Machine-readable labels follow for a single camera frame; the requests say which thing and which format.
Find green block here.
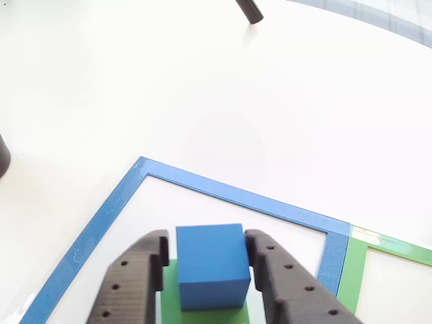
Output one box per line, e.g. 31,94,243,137
159,258,251,324

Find small blue cube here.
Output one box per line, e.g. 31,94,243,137
175,223,252,312

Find thin black rod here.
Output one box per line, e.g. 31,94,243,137
235,0,265,25

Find green square frame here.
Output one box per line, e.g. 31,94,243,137
336,224,432,317

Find blue square frame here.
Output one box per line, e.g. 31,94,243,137
18,155,352,324

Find black camera tripod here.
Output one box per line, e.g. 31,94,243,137
0,133,11,180

